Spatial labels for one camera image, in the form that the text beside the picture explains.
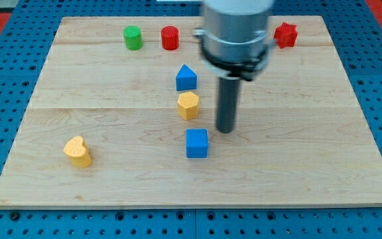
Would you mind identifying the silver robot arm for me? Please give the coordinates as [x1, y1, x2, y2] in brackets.
[194, 0, 275, 81]

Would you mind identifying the yellow hexagon block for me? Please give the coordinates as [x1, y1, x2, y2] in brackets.
[177, 92, 200, 120]

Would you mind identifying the blue cube block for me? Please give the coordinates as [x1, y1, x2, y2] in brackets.
[186, 128, 208, 158]

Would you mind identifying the blue triangle block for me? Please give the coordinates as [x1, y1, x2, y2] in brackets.
[175, 64, 198, 91]

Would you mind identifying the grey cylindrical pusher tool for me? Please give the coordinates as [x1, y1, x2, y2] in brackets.
[216, 78, 241, 133]

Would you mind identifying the wooden board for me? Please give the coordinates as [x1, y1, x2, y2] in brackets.
[0, 16, 382, 210]

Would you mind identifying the red cylinder block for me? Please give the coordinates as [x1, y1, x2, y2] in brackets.
[160, 25, 179, 50]

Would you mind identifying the green cylinder block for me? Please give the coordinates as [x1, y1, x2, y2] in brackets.
[123, 25, 143, 50]

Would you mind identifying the yellow heart block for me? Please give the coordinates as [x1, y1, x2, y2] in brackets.
[63, 136, 92, 168]

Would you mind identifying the red star block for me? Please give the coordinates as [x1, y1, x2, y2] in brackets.
[274, 22, 298, 48]

